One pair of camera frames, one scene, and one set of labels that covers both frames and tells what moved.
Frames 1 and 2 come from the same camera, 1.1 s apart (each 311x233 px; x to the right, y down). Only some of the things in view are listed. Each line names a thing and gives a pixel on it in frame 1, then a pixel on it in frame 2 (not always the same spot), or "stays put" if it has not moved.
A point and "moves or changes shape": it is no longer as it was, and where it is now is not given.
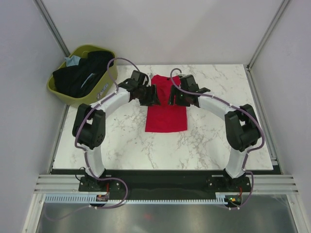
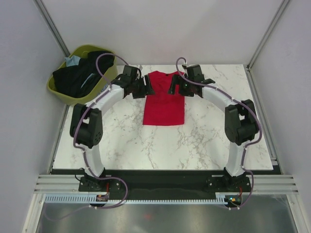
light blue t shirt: (72, 61) stays put
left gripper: (147, 102) -> (146, 90)
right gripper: (172, 92) -> (178, 80)
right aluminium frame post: (284, 4) stays put
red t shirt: (165, 117) moves or changes shape
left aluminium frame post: (52, 28) stays put
